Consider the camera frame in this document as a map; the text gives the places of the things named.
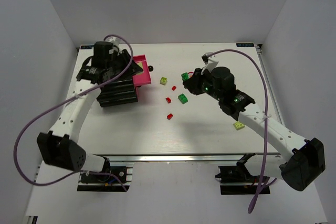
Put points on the pink top drawer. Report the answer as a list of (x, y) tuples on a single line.
[(143, 78)]

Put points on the green four-stud long lego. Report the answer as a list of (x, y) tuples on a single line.
[(185, 76)]

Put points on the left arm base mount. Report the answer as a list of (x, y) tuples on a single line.
[(116, 178)]

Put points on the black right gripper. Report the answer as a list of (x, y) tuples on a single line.
[(194, 80)]

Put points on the lime square lego brick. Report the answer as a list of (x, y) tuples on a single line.
[(163, 81)]

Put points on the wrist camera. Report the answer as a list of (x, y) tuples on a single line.
[(210, 63), (115, 41)]

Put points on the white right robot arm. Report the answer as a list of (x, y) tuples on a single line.
[(304, 159)]

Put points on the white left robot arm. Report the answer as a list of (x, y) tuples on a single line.
[(59, 146)]

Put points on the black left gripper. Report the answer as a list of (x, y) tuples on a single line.
[(128, 61)]

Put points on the blue table label right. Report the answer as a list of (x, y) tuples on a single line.
[(245, 44)]

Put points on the black drawer cabinet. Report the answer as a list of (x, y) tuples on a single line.
[(117, 93)]

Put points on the green curved four-stud lego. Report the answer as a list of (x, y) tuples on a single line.
[(182, 98)]

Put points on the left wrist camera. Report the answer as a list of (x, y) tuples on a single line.
[(115, 41)]

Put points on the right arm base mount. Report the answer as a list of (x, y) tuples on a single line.
[(236, 179)]

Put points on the blue table label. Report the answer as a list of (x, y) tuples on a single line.
[(86, 47), (245, 44)]

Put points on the blue table label left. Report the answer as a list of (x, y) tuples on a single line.
[(86, 47)]

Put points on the red lego wedge piece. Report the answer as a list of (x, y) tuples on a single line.
[(168, 100)]

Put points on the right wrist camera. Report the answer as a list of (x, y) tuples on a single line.
[(210, 63)]

